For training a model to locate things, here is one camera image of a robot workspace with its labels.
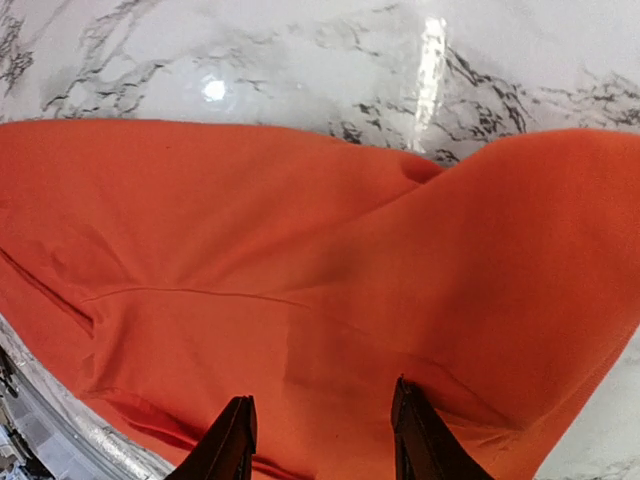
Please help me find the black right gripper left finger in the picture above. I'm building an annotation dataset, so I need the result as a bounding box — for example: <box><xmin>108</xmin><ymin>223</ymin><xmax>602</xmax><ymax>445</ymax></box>
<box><xmin>172</xmin><ymin>396</ymin><xmax>257</xmax><ymax>480</ymax></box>

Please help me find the aluminium front frame rail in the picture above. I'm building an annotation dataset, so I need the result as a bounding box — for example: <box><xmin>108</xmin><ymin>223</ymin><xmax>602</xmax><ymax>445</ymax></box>
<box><xmin>1</xmin><ymin>319</ymin><xmax>174</xmax><ymax>479</ymax></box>

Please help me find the orange t-shirt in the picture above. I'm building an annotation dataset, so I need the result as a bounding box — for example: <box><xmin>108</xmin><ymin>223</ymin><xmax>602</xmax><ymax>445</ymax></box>
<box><xmin>1</xmin><ymin>119</ymin><xmax>639</xmax><ymax>479</ymax></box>

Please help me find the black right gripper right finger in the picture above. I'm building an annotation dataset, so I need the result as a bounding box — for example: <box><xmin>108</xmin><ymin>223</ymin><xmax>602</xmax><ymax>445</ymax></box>
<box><xmin>391</xmin><ymin>377</ymin><xmax>492</xmax><ymax>480</ymax></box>

